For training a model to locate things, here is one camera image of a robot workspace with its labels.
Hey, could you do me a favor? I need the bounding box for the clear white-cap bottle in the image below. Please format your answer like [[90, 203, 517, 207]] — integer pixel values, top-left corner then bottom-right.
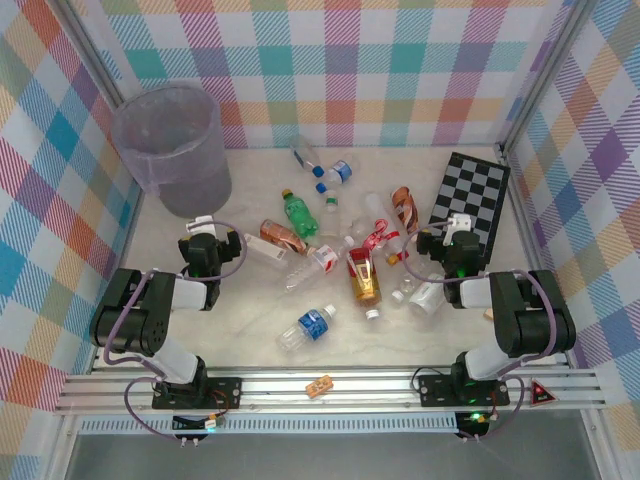
[[407, 281, 447, 320]]

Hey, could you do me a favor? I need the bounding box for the small clear bottle white cap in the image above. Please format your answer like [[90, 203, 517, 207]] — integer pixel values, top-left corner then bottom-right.
[[392, 273, 421, 304]]

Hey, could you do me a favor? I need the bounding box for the orange brown swirl bottle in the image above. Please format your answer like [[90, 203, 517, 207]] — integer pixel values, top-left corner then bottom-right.
[[390, 185, 421, 235]]

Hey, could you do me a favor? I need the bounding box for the red white ribbon label bottle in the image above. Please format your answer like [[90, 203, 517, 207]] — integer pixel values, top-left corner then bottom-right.
[[361, 217, 403, 252]]

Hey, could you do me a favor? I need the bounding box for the tall clear bottle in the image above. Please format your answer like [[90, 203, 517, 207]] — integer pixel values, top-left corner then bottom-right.
[[363, 191, 392, 226]]

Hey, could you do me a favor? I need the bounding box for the red gold label bottle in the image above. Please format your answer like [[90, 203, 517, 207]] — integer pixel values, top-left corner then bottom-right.
[[346, 246, 384, 322]]

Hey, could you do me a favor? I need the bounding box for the clear bottle red white label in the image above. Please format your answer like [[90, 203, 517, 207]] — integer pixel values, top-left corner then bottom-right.
[[283, 234, 357, 293]]

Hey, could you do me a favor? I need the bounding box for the blue label bottle white cap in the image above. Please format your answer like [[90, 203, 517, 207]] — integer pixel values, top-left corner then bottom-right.
[[274, 302, 338, 355]]

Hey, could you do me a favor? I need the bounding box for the translucent lavender bin liner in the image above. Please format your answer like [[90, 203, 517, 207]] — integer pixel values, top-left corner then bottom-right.
[[110, 83, 225, 195]]

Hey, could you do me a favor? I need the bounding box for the black grey checkerboard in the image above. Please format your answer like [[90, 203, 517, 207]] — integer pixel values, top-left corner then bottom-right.
[[427, 151, 512, 266]]

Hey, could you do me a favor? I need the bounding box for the orange label bottle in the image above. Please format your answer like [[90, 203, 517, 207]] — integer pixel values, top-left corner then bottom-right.
[[258, 218, 310, 255]]

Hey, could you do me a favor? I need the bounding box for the green bottle yellow cap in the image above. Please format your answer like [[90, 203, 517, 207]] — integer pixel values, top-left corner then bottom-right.
[[280, 188, 321, 239]]

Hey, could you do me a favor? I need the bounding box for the clear bottle green white cap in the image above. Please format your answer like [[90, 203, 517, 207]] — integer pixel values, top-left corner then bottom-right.
[[321, 195, 346, 237]]

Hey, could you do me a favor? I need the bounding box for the clear bottle pale blue label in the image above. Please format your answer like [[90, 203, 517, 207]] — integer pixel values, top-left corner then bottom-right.
[[289, 133, 325, 178]]

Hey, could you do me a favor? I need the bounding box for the clear bottle bright blue label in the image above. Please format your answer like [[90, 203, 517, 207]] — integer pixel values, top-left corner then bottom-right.
[[314, 158, 362, 195]]

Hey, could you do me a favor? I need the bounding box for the red triangle warning sticker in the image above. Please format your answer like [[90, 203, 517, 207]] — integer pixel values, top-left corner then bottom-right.
[[529, 379, 558, 405]]

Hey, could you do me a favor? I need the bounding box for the black controller box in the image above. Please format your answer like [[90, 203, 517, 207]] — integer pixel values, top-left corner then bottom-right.
[[453, 409, 494, 444], [172, 413, 225, 447]]

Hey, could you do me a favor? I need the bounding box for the orange patterned small block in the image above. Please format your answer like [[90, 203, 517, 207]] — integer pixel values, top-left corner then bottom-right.
[[305, 377, 335, 400]]

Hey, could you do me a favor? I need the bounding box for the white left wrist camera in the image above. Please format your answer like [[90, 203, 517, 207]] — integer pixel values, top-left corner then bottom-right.
[[184, 215, 217, 235]]

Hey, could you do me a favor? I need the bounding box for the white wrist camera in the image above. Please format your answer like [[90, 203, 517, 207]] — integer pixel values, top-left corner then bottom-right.
[[184, 215, 217, 235], [441, 213, 473, 246]]

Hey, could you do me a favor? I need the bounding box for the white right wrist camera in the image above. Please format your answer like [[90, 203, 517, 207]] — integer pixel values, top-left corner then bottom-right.
[[441, 213, 473, 246]]

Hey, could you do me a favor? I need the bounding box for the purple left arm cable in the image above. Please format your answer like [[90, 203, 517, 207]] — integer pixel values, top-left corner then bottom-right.
[[102, 219, 250, 441]]

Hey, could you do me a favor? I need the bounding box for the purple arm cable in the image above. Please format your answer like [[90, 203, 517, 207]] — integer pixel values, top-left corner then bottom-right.
[[102, 219, 250, 441], [402, 221, 559, 441]]

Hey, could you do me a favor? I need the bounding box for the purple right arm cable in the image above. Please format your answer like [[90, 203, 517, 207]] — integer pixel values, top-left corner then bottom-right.
[[402, 221, 559, 441]]

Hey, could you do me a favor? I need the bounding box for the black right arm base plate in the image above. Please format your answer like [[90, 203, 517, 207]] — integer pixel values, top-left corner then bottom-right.
[[417, 373, 511, 407]]

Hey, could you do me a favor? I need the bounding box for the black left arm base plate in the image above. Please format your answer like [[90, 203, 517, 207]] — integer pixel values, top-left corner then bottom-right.
[[151, 375, 244, 412]]

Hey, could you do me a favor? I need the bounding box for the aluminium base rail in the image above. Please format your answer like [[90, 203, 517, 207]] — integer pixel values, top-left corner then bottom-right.
[[53, 367, 609, 416]]

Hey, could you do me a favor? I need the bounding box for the white slotted cable duct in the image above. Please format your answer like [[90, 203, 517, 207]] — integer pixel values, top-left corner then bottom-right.
[[79, 412, 461, 435]]

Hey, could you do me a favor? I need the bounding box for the aluminium frame post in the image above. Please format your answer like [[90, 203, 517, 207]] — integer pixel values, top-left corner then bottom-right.
[[499, 0, 599, 156], [58, 0, 126, 109]]

